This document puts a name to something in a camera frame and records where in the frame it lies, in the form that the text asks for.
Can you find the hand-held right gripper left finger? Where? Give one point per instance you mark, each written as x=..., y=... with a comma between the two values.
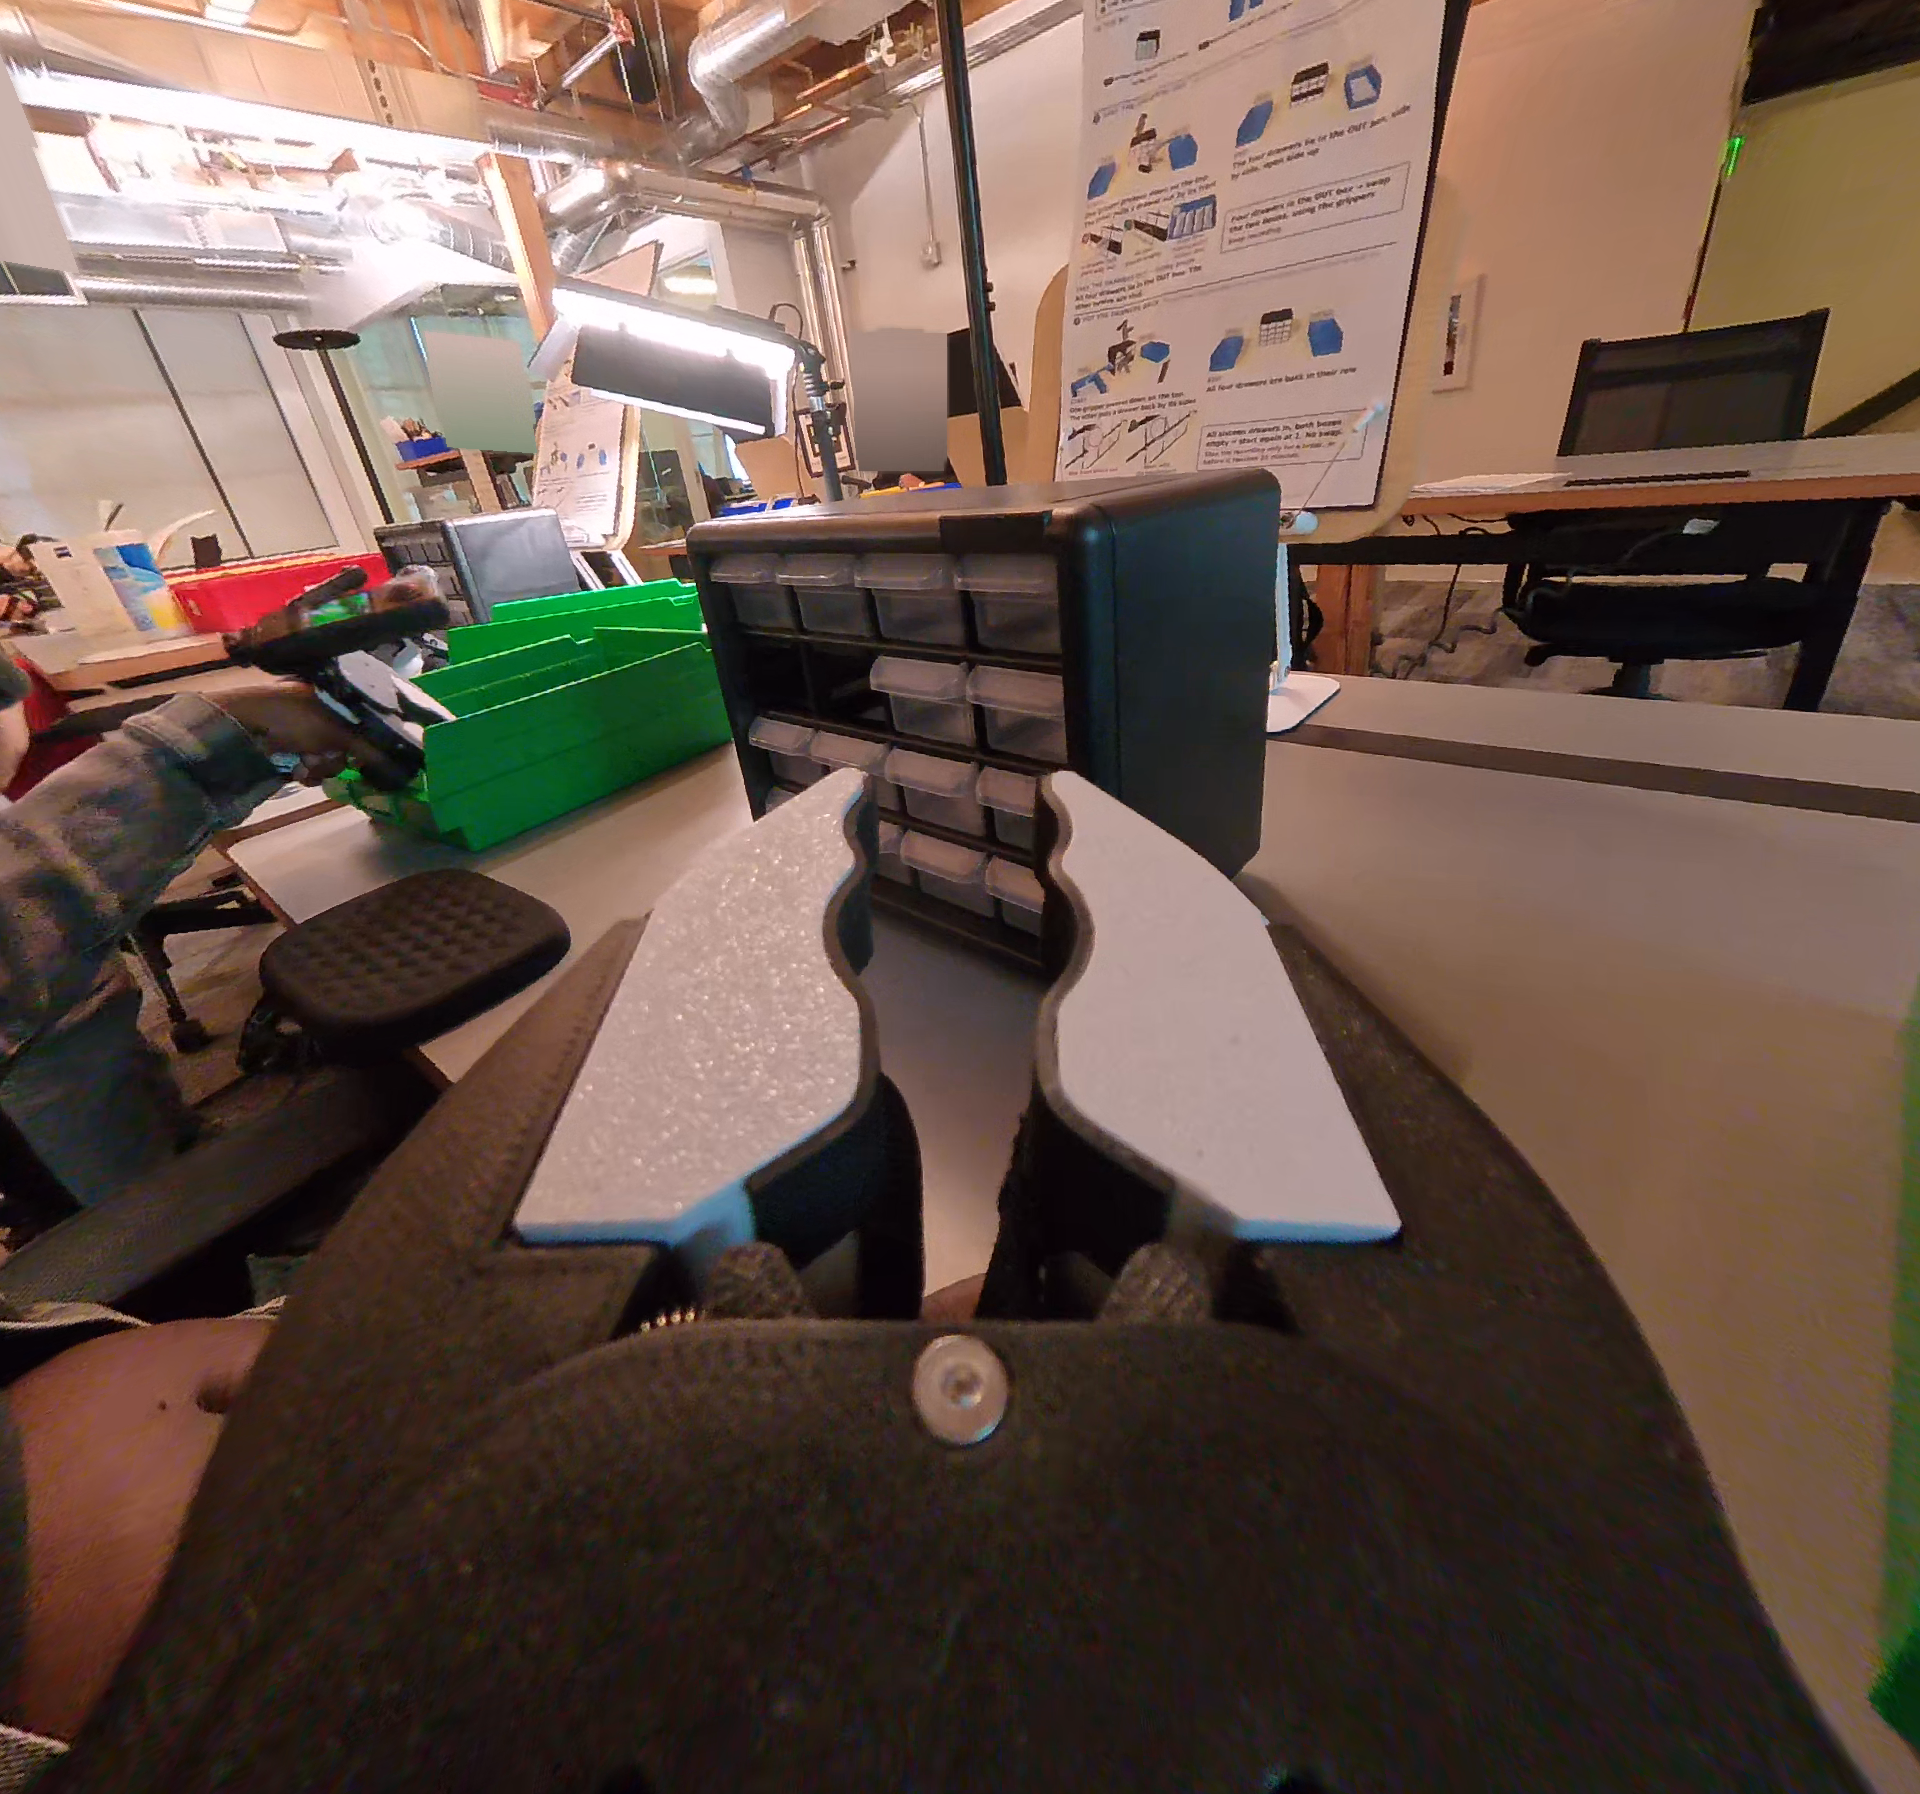
x=705, y=1029

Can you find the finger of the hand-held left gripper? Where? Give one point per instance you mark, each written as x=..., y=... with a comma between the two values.
x=403, y=693

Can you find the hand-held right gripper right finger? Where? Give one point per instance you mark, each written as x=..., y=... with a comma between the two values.
x=1201, y=1044

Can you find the green plastic bin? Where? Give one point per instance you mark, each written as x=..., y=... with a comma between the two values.
x=571, y=620
x=571, y=759

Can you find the rows of small cabinet drawers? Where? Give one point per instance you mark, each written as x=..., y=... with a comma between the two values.
x=914, y=608

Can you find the person's left forearm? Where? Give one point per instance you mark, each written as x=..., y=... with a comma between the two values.
x=105, y=834

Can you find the person's left hand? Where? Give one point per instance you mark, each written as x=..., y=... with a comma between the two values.
x=301, y=728

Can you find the person's right hand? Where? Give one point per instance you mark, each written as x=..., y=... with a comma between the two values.
x=121, y=1494

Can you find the red plastic bin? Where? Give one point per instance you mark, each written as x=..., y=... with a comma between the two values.
x=240, y=602

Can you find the small instruction poster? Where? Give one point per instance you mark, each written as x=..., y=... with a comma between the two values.
x=579, y=467

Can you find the black floor lamp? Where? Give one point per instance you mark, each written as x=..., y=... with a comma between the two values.
x=315, y=338

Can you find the studio light panel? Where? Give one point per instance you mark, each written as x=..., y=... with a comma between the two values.
x=675, y=377

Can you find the small tag sign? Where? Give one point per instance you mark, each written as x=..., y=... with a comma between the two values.
x=825, y=444

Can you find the cardboard sheet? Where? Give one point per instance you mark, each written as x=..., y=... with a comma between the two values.
x=1046, y=384

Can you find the black stand pole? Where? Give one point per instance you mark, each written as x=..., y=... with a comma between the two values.
x=968, y=175

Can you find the light wooden desk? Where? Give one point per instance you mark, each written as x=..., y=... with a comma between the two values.
x=1724, y=458

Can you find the large instruction poster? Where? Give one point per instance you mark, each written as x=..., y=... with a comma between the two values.
x=1245, y=249

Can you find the black mesh office chair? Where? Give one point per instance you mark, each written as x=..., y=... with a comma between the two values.
x=1695, y=384

